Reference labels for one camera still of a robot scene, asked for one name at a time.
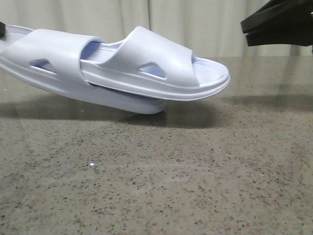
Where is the light blue slipper inserted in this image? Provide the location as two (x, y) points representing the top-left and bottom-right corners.
(81, 26), (230, 101)

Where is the light blue slipper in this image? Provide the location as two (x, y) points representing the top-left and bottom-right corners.
(0, 24), (166, 114)

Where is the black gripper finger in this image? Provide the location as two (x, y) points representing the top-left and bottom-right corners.
(245, 19), (313, 47)
(241, 0), (313, 33)
(0, 22), (6, 38)

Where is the pale green curtain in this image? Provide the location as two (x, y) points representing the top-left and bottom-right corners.
(0, 0), (312, 58)

